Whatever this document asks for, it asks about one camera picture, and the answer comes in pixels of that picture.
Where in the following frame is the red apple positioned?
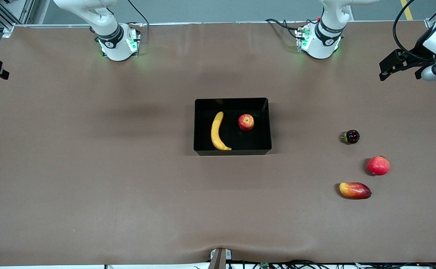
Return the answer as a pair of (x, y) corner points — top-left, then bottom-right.
(238, 114), (255, 132)

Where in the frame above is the black plastic box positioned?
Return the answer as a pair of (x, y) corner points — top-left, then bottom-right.
(194, 98), (272, 156)

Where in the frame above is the yellow banana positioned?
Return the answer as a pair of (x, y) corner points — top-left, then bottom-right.
(211, 111), (232, 151)

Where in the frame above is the dark purple mangosteen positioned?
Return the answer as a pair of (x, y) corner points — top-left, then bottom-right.
(340, 129), (360, 145)

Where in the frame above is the red pomegranate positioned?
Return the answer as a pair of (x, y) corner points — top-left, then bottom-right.
(367, 155), (390, 176)

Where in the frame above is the red yellow mango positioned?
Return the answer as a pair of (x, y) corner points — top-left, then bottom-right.
(339, 182), (372, 200)

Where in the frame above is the brown table mat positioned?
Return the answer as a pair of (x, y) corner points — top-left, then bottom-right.
(0, 22), (436, 266)

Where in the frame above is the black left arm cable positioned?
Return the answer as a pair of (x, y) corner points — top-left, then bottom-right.
(393, 0), (433, 60)

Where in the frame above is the aluminium frame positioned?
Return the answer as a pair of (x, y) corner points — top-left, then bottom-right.
(0, 0), (35, 38)

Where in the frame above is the black base power cable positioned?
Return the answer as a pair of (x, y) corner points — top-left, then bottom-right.
(266, 18), (301, 40)

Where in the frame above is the metal table edge rail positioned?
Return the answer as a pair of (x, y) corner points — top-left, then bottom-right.
(1, 21), (431, 28)

